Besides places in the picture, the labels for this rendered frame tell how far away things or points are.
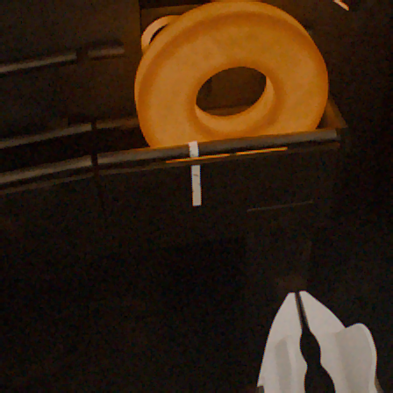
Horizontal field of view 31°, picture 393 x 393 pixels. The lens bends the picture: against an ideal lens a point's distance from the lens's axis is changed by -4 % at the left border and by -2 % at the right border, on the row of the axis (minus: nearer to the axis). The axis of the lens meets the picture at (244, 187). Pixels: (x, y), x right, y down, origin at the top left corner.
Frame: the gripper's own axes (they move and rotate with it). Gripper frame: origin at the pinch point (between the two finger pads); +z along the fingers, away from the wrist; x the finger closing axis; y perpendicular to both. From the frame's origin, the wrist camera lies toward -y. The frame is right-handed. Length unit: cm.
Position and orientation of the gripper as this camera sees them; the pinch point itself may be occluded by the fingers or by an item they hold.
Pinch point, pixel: (299, 320)
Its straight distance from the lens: 40.2
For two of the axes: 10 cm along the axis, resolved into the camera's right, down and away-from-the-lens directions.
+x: -9.8, 1.2, -1.6
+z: -1.8, -8.3, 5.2
